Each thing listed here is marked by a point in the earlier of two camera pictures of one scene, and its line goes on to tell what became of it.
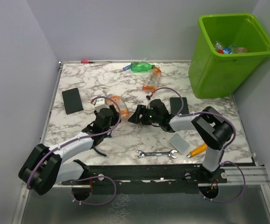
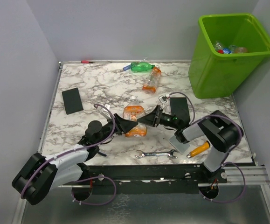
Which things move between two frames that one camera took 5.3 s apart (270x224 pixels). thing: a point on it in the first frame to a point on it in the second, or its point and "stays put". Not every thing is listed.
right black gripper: (141, 109) to (151, 118)
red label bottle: (219, 48) stays put
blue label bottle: (226, 51) stays put
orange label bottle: (124, 109) to (133, 110)
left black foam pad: (72, 101) stays put
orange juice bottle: (241, 50) stays put
